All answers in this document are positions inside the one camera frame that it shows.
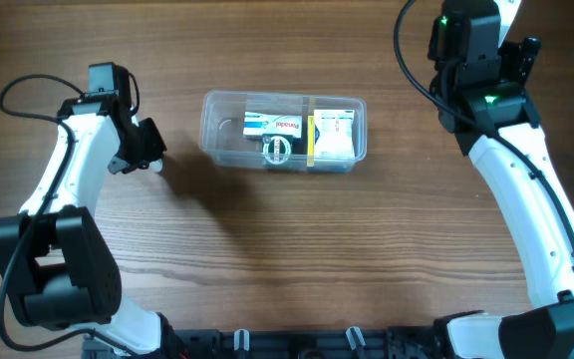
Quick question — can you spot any white Panadol box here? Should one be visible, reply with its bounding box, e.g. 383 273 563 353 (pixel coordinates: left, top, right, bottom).
243 112 302 140

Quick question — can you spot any green Zam-Buk box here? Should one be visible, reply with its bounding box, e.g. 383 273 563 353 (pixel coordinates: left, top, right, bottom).
262 134 293 168

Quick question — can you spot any white medicine box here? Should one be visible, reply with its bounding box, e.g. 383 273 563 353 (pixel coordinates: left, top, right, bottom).
313 110 355 159

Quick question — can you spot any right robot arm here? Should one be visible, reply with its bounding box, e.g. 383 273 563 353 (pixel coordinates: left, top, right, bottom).
429 1 574 358

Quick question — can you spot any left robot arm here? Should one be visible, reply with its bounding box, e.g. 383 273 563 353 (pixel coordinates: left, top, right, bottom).
0 62 172 358

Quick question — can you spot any clear plastic container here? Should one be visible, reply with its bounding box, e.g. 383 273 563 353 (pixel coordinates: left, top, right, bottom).
200 91 368 173

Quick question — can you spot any blue VapoDrops box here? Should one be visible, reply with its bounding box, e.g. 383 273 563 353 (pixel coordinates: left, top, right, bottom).
306 115 355 169

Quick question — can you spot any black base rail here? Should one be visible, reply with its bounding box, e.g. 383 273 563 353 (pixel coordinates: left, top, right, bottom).
81 326 447 359

